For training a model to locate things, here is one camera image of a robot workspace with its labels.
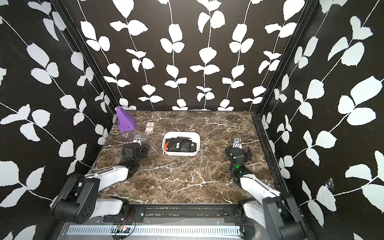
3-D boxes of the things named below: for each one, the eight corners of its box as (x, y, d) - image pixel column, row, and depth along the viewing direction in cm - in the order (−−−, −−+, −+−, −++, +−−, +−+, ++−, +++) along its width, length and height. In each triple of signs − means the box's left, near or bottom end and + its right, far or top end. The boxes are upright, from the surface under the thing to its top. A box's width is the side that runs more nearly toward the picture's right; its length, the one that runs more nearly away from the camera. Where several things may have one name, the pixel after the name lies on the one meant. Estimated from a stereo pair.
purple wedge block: (122, 131, 110) (111, 114, 95) (122, 124, 114) (112, 107, 100) (135, 129, 112) (127, 112, 97) (135, 122, 116) (127, 104, 102)
